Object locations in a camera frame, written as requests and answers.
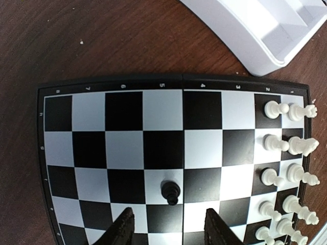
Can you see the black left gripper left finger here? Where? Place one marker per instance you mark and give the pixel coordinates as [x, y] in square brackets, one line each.
[121, 231]

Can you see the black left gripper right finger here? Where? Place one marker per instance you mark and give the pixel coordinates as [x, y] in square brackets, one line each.
[216, 231]

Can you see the black white chessboard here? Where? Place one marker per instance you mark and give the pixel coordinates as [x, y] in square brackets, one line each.
[105, 144]

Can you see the white plastic divided tray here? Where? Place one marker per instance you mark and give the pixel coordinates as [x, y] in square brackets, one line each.
[264, 35]

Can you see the white chess piece row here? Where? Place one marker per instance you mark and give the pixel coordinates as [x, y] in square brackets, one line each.
[295, 173]

